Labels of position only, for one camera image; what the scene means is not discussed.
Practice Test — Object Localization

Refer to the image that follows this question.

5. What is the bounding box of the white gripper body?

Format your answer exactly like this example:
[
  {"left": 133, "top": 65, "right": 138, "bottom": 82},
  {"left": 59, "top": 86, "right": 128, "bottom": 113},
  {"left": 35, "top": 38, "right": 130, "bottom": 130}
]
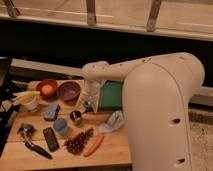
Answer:
[{"left": 76, "top": 80, "right": 105, "bottom": 112}]

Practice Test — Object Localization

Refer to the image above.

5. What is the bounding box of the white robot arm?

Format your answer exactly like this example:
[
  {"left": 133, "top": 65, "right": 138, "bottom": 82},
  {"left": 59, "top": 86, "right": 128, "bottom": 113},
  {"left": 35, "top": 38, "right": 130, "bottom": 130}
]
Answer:
[{"left": 79, "top": 52, "right": 205, "bottom": 171}]

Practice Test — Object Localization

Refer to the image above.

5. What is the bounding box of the small metal cup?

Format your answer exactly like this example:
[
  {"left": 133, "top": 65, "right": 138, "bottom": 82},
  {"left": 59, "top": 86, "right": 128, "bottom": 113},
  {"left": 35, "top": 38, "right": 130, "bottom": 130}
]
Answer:
[{"left": 70, "top": 110, "right": 82, "bottom": 126}]

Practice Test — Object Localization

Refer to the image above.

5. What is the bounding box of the blue plastic cup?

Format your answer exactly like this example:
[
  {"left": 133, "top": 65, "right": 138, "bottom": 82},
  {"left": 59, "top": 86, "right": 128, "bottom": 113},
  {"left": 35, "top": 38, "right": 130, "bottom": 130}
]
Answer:
[{"left": 53, "top": 118, "right": 68, "bottom": 135}]

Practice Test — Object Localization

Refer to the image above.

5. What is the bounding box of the white plastic cup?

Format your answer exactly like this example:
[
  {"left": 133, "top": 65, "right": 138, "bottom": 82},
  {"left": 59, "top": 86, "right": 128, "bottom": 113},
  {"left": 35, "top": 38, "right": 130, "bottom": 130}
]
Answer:
[{"left": 22, "top": 93, "right": 39, "bottom": 112}]

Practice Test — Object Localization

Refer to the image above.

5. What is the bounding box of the cream plastic fork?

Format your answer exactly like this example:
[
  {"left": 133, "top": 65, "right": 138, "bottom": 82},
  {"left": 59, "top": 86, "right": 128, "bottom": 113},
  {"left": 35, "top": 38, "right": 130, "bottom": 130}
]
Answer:
[{"left": 12, "top": 91, "right": 40, "bottom": 105}]

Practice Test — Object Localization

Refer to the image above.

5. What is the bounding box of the purple bowl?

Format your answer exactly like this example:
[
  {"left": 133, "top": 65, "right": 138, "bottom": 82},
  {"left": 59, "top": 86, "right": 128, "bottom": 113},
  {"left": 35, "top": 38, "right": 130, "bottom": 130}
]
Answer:
[{"left": 56, "top": 81, "right": 81, "bottom": 101}]

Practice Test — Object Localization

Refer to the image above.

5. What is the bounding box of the green plastic tray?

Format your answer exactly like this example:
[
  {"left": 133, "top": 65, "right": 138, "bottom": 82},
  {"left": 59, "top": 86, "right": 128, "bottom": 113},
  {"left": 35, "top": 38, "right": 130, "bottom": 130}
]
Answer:
[{"left": 98, "top": 81, "right": 123, "bottom": 110}]

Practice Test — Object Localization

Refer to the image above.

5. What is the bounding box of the crumpled clear plastic bag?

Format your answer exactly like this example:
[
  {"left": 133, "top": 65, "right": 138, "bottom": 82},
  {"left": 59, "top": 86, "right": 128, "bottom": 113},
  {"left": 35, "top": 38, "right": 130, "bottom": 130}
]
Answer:
[{"left": 98, "top": 110, "right": 124, "bottom": 133}]

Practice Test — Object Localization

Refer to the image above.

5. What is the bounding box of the blue sponge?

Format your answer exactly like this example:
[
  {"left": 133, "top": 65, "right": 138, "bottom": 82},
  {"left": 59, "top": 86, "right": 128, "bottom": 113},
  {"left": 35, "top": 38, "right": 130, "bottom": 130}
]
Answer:
[{"left": 44, "top": 103, "right": 60, "bottom": 121}]

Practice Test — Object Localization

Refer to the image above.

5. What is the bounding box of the orange fruit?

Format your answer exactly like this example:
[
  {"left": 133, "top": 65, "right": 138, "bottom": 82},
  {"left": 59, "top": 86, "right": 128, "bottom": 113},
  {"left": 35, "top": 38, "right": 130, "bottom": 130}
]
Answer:
[{"left": 42, "top": 85, "right": 54, "bottom": 96}]

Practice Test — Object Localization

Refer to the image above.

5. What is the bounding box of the brown pine cone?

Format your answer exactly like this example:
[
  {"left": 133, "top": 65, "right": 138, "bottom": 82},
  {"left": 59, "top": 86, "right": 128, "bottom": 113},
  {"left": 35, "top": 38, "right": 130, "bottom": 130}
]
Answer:
[{"left": 64, "top": 128, "right": 94, "bottom": 155}]

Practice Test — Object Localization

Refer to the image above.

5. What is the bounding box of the orange bowl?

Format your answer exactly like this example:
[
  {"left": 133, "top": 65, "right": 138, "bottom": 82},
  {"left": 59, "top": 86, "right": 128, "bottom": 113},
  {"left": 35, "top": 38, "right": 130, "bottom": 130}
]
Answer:
[{"left": 36, "top": 79, "right": 58, "bottom": 98}]

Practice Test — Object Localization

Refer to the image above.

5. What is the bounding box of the wooden table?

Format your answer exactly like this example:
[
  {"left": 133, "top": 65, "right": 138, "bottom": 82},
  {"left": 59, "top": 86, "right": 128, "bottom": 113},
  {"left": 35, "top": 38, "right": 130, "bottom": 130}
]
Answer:
[{"left": 0, "top": 79, "right": 133, "bottom": 171}]

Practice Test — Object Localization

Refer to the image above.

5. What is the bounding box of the orange carrot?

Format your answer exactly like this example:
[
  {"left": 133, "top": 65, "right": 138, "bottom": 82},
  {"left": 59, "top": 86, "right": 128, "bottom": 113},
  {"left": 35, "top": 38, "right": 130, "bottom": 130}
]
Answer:
[{"left": 83, "top": 133, "right": 104, "bottom": 157}]

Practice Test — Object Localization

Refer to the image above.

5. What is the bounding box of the black rectangular remote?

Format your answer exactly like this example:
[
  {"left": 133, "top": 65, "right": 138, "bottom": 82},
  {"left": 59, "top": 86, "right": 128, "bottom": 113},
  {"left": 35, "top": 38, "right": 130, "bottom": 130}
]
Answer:
[{"left": 43, "top": 127, "right": 59, "bottom": 152}]

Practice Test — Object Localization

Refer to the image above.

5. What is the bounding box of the black-handled can opener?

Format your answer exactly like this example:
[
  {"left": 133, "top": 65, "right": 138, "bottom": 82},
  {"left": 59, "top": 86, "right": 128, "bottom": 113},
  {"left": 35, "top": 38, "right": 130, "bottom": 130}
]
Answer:
[{"left": 17, "top": 123, "right": 52, "bottom": 159}]

